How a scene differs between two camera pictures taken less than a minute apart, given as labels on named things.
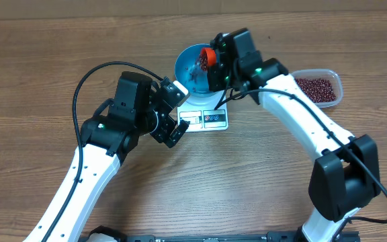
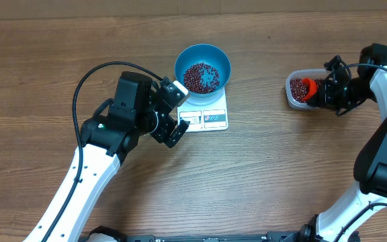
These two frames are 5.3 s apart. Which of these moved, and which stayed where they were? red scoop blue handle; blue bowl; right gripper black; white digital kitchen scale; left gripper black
Moved: right gripper black; red scoop blue handle
Stayed: left gripper black; white digital kitchen scale; blue bowl
